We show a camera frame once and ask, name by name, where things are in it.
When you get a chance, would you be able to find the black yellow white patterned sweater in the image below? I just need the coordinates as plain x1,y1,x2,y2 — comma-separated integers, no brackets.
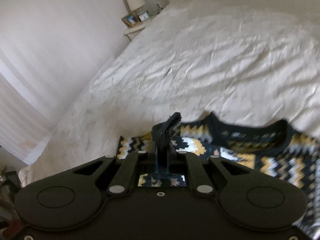
123,113,319,239

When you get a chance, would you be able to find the white floral bedspread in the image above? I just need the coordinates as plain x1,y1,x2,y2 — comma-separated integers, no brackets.
19,0,319,185

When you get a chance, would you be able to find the cream left nightstand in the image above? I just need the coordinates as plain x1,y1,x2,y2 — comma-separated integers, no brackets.
124,16,156,41

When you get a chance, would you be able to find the small white alarm clock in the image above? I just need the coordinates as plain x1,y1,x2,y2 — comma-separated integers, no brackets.
138,11,150,22

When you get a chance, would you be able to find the white sheer curtain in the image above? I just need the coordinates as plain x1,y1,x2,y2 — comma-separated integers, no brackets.
1,0,127,164

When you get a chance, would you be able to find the left white table lamp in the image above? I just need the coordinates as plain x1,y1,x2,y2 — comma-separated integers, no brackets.
126,0,145,16

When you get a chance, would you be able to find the wooden picture frame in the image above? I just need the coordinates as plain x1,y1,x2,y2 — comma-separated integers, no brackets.
121,14,141,28

